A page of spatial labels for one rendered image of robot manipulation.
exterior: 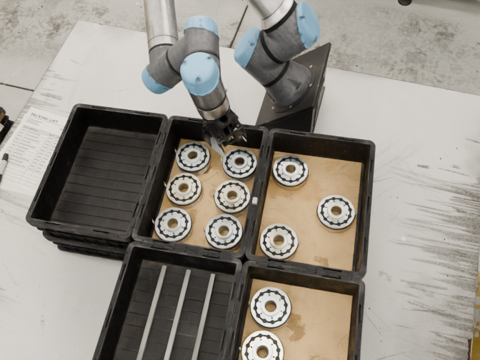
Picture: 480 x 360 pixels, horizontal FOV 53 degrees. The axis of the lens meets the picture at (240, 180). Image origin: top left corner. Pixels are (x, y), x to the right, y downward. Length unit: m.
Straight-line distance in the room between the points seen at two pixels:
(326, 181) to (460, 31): 1.86
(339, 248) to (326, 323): 0.20
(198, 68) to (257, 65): 0.49
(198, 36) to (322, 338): 0.78
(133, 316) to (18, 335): 0.38
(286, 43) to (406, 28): 1.72
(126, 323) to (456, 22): 2.51
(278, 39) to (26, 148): 0.95
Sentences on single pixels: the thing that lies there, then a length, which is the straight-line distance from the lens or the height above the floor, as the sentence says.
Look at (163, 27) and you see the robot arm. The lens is 1.20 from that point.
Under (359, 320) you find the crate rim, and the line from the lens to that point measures 1.21.
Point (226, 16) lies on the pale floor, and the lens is 3.06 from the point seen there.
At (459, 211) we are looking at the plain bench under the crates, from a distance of 1.63.
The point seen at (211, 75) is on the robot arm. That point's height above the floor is 1.34.
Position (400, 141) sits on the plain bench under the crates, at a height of 0.70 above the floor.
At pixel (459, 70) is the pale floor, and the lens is 2.93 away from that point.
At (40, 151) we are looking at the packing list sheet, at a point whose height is 0.70.
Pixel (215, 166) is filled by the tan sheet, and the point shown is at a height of 0.83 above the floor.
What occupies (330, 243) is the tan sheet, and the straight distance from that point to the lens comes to 1.35.
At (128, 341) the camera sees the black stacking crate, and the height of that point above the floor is 0.83.
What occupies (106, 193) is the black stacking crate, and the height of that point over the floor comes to 0.83.
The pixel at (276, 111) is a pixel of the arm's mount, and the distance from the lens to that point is 1.56.
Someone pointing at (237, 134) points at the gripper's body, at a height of 1.12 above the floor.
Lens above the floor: 2.08
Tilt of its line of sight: 62 degrees down
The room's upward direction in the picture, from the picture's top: 7 degrees counter-clockwise
